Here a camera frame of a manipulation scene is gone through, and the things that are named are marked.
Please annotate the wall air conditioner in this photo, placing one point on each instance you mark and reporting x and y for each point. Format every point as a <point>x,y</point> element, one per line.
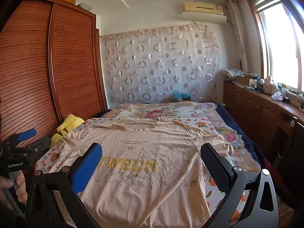
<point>204,11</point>

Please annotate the sheer circle pattern curtain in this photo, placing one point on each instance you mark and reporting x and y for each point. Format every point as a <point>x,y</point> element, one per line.
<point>154,76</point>

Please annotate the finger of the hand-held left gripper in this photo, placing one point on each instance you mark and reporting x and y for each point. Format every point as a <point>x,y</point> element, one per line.
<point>40,143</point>
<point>27,134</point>

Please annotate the orange fruit print bedsheet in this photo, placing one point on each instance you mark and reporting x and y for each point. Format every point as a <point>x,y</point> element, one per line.
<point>204,123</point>

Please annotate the wooden slatted wardrobe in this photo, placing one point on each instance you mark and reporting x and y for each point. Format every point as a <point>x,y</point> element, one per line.
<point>71,64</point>

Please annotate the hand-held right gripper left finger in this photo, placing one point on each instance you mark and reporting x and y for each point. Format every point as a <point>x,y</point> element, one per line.
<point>87,168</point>

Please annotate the wooden framed window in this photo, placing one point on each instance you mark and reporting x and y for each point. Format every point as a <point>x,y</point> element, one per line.
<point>280,40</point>

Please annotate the wooden side cabinet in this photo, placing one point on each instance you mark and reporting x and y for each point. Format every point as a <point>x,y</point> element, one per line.
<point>251,109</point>

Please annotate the folded patterned cloth stack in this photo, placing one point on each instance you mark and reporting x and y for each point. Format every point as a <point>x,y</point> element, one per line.
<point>234,73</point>

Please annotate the red cloth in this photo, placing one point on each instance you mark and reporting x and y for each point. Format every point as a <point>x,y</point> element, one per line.
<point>269,165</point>

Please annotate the blue bag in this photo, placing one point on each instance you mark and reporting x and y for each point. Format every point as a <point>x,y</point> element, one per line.
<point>180,96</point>

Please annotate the floral blanket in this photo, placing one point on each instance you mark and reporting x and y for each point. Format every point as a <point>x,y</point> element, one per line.
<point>154,112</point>

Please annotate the white window curtain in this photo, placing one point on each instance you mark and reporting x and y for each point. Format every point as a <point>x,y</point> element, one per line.
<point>238,28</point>

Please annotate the cardboard box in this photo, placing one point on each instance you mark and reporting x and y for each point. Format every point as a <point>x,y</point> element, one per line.
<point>243,80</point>

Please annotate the navy blue blanket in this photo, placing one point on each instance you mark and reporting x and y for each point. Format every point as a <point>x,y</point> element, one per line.
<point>242,128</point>

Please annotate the person's left hand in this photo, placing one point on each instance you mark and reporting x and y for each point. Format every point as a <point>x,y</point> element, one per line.
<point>21,187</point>

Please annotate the yellow plush toy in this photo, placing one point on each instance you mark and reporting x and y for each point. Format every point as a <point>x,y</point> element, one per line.
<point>68,123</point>

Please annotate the beige printed t-shirt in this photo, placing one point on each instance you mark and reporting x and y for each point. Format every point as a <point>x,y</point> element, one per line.
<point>142,182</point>

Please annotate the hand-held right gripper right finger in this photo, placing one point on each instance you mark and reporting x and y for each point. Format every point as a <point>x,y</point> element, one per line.
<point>216,168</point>

